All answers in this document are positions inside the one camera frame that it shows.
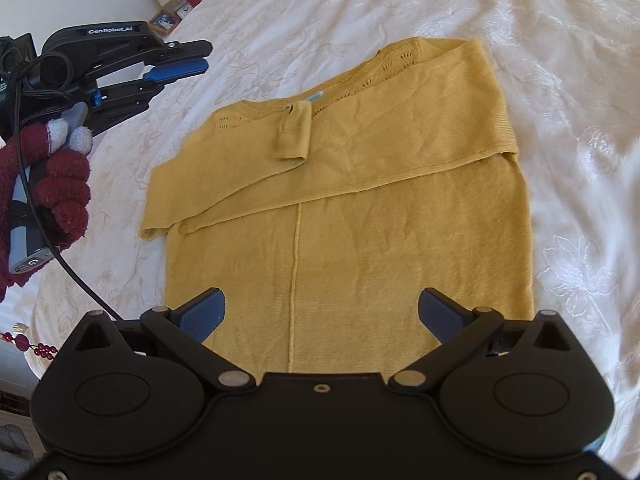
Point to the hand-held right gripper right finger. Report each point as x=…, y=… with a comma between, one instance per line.
x=440, y=317

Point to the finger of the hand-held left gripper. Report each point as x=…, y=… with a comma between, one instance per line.
x=127, y=97
x=177, y=70

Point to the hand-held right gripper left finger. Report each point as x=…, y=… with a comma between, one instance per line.
x=205, y=317

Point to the yellow knit sweater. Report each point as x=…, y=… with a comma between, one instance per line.
x=375, y=210

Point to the person's left hand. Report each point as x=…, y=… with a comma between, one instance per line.
x=62, y=185

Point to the small red box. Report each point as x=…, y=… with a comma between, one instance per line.
x=189, y=2

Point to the red bead ornament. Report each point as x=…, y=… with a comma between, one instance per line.
x=30, y=345

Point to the white embroidered bedspread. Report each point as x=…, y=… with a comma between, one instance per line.
x=550, y=60

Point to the wooden picture frame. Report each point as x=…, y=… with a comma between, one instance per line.
x=165, y=22

